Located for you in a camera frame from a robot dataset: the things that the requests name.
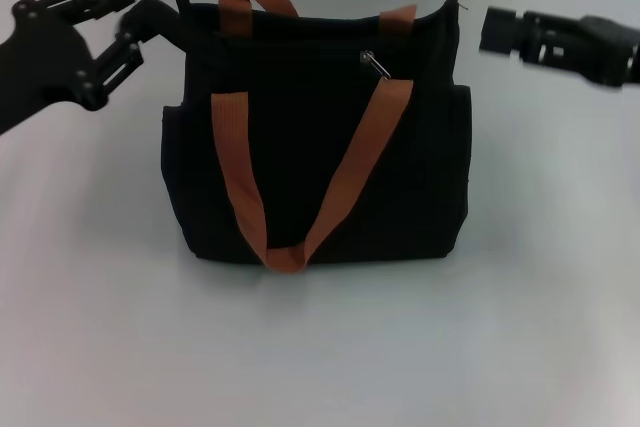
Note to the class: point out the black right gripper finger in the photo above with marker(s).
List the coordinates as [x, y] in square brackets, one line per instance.
[500, 29]

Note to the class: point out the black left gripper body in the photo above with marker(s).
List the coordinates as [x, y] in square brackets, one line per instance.
[45, 62]

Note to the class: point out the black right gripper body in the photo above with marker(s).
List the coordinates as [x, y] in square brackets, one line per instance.
[610, 49]

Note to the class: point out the silver metal zipper pull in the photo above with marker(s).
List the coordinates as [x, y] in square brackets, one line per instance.
[375, 63]

